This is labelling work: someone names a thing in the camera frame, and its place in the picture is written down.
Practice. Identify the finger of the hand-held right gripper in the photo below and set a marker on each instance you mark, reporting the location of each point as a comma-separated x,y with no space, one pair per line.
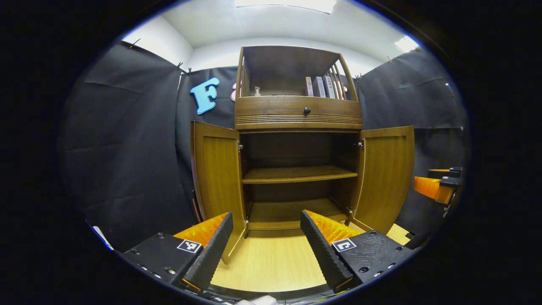
430,188
446,172

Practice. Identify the small ceiling light panel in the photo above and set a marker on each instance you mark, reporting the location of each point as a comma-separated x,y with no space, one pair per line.
406,43

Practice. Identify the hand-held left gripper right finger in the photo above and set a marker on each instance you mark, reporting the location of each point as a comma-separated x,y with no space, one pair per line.
322,250

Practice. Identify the wooden cabinet drawer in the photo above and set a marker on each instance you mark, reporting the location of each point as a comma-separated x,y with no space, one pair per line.
266,110

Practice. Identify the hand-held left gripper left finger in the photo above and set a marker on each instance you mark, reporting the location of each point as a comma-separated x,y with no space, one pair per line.
211,255

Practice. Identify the large ceiling light panel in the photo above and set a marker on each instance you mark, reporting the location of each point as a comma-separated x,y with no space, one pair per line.
288,4

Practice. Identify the wooden inner cabinet shelf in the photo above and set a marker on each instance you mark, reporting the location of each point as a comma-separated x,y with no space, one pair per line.
296,173

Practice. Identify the wooden cabinet door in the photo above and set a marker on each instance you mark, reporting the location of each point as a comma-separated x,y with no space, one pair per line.
385,178
218,178

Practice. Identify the light grey book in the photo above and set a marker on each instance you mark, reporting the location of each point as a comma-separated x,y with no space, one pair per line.
319,87

